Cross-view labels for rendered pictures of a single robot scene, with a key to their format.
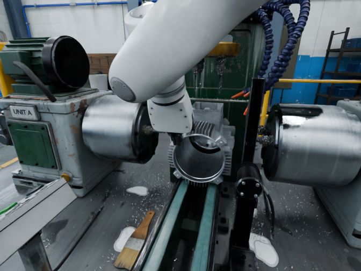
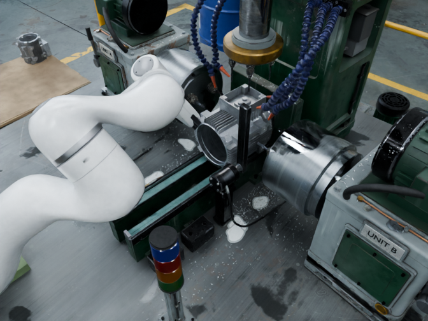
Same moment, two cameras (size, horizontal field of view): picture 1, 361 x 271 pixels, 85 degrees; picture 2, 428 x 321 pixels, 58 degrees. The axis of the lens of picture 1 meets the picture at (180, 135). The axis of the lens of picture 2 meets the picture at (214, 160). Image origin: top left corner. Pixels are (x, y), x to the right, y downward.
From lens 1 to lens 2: 0.87 m
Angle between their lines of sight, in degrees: 36
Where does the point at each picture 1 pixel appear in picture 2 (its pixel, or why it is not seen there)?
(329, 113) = (316, 154)
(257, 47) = (333, 38)
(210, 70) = (286, 44)
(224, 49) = (246, 60)
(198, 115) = (225, 106)
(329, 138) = (297, 174)
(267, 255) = (234, 234)
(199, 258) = (167, 207)
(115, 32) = not seen: outside the picture
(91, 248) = not seen: hidden behind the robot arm
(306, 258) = (259, 251)
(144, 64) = not seen: hidden behind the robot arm
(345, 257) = (288, 266)
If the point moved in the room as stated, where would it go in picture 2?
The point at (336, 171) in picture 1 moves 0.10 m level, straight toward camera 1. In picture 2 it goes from (297, 202) to (263, 209)
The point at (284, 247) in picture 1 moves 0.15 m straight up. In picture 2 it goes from (253, 238) to (256, 210)
